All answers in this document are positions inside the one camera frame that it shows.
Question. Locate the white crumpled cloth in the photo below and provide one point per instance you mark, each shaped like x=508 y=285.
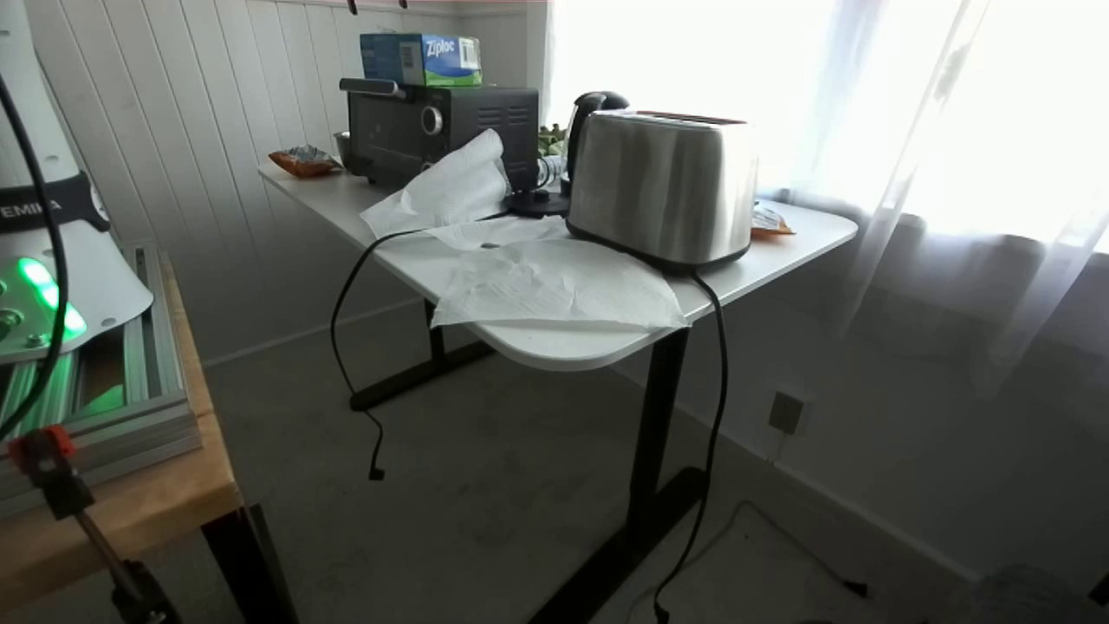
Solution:
x=532 y=280

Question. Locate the aluminium profile frame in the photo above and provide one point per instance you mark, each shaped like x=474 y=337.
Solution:
x=139 y=404

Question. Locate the silver two-slot toaster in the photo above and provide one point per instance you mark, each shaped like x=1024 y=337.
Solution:
x=661 y=186

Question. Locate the brown orange flat object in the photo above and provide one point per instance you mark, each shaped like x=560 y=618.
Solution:
x=308 y=162

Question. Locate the white sheer curtain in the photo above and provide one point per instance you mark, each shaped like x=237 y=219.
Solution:
x=984 y=175

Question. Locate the grey wall outlet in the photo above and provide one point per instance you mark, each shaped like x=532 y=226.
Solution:
x=790 y=415

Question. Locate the black desk leg frame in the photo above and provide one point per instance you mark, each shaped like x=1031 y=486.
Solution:
x=652 y=462

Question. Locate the red black clamp stand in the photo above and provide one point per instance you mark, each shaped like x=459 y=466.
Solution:
x=43 y=454

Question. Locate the blue Ziploc cardboard box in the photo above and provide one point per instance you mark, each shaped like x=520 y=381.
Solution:
x=418 y=56

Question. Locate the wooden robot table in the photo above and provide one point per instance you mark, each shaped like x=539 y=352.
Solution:
x=128 y=516

